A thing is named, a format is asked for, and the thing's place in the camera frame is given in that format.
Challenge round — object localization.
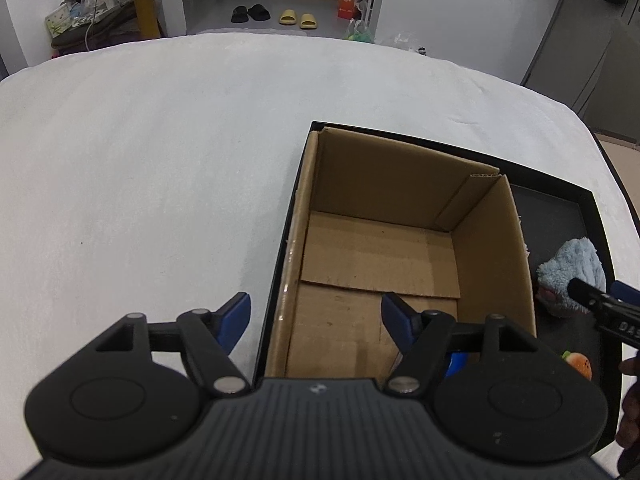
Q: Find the clear plastic bag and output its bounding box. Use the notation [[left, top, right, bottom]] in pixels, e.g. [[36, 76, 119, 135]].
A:
[[394, 32, 427, 57]]

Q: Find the pile of household clutter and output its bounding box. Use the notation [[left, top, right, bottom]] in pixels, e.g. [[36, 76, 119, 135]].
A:
[[44, 0, 139, 59]]

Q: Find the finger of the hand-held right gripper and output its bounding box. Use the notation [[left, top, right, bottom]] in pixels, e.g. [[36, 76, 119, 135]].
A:
[[567, 277, 609, 312], [607, 281, 640, 307]]

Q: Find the green plastic bag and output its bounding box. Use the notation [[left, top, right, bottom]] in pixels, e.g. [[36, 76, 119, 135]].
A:
[[345, 19, 374, 43]]

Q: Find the grey fluffy paw plush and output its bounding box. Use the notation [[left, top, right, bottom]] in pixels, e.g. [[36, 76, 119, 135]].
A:
[[536, 238, 607, 317]]

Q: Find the black shallow tray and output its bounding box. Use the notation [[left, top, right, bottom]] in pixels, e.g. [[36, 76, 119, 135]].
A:
[[252, 120, 626, 471]]

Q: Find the brown cardboard box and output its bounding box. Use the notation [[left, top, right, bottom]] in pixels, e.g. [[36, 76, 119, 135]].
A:
[[264, 127, 539, 379]]

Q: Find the burger plush toy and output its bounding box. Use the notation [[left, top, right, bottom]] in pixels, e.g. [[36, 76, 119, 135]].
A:
[[561, 349, 592, 380]]

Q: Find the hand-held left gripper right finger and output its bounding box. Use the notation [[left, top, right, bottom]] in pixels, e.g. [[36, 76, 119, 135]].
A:
[[381, 293, 547, 397]]

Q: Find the person's right hand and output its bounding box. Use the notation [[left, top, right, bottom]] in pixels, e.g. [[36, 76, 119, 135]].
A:
[[616, 359, 640, 453]]

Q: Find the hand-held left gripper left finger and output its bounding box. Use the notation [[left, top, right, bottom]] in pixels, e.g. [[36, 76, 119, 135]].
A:
[[94, 292, 251, 397]]

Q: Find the dark grey cabinet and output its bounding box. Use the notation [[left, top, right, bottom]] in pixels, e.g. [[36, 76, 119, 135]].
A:
[[520, 0, 640, 147]]

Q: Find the yellow wooden post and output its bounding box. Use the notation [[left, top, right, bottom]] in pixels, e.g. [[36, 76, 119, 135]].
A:
[[128, 0, 162, 40]]

